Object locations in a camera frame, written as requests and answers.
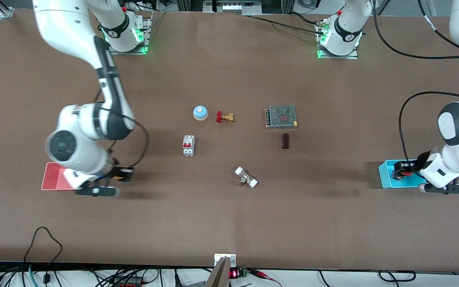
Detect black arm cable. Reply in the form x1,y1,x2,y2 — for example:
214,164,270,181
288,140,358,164
94,90,150,168
372,0,459,173

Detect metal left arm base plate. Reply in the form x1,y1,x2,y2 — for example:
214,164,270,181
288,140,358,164
316,19,360,60

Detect cyan plastic box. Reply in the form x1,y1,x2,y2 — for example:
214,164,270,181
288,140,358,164
379,159,429,189

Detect metal fitting white end caps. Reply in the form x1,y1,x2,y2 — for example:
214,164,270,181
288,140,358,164
235,166,259,188

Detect red clip lead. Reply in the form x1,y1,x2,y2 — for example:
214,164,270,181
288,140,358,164
249,269,284,287

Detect grey metal bar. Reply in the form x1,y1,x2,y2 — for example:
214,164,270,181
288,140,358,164
205,256,231,287

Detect small aluminium bracket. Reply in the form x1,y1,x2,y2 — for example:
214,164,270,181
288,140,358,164
214,254,237,268

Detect black coiled cable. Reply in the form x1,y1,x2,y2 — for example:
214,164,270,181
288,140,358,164
378,270,416,283

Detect black cable across table edge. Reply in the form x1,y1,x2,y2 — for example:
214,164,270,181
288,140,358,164
249,12,328,34

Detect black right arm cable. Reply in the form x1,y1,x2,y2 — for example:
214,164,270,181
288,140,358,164
94,90,150,168

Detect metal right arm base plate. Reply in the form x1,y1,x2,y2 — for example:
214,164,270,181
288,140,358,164
107,11,152,55

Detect silver equipment behind table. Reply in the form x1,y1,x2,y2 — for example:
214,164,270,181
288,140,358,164
203,0,263,16

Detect brass valve red handle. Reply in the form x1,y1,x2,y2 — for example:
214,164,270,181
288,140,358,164
216,110,235,124

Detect metal mesh power supply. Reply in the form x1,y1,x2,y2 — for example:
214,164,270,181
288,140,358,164
265,104,298,130

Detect aluminium frame profile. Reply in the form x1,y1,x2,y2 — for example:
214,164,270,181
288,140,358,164
0,0,15,18

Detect pink plastic box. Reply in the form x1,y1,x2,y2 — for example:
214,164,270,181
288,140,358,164
41,162,79,191

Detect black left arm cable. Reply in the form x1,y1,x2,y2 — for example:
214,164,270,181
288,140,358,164
372,0,459,173

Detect black looped cable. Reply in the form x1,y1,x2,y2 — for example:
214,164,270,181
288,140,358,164
24,226,63,285

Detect white circuit breaker red switch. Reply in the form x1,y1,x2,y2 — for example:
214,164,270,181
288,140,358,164
182,135,195,157

